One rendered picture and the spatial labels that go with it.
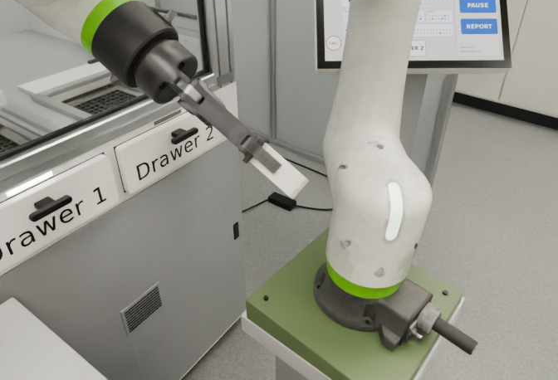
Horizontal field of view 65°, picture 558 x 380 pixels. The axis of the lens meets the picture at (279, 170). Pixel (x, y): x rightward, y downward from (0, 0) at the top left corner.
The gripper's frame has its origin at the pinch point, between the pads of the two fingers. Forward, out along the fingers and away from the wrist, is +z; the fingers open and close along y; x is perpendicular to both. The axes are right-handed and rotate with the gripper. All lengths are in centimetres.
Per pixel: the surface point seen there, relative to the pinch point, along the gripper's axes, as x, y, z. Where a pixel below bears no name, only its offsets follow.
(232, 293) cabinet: 39, 96, 10
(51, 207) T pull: 29.8, 20.3, -26.0
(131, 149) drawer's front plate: 15.9, 34.9, -27.5
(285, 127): -26, 210, -27
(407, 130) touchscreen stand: -38, 86, 17
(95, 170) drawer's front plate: 22.4, 29.4, -28.0
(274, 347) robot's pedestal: 21.5, 19.4, 17.2
